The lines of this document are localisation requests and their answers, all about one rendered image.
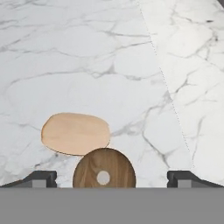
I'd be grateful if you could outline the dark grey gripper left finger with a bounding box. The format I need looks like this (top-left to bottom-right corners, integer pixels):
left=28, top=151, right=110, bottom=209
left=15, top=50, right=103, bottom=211
left=0, top=170, right=58, bottom=189

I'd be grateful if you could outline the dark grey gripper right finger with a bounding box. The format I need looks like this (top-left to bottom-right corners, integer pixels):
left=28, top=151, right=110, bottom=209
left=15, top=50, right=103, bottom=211
left=166, top=170, right=224, bottom=189

